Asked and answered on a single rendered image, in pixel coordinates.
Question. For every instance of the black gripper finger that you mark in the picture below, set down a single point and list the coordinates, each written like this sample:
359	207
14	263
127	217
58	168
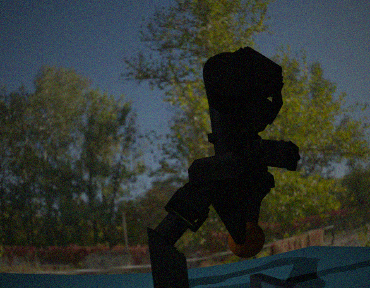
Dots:
254	203
231	205

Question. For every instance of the brown ball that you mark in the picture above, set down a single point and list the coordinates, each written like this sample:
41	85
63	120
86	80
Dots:
255	239

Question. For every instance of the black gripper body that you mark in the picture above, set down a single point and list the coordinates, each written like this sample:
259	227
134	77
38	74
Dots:
229	167

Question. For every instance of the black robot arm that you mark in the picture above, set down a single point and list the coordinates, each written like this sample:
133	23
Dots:
237	85

